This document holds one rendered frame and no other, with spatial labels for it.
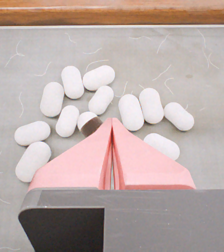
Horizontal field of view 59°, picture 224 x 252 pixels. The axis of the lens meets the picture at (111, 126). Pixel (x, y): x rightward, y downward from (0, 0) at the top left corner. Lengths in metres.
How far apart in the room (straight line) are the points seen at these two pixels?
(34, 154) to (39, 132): 0.02
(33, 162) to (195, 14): 0.22
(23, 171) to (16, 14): 0.17
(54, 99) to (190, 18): 0.17
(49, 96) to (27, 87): 0.04
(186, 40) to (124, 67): 0.08
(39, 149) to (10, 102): 0.07
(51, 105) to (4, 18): 0.12
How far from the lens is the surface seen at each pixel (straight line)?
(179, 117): 0.20
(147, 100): 0.19
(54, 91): 0.20
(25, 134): 0.20
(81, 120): 0.18
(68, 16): 0.25
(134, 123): 0.18
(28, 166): 0.19
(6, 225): 0.22
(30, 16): 0.26
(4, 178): 0.22
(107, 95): 0.19
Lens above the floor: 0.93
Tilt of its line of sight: 76 degrees down
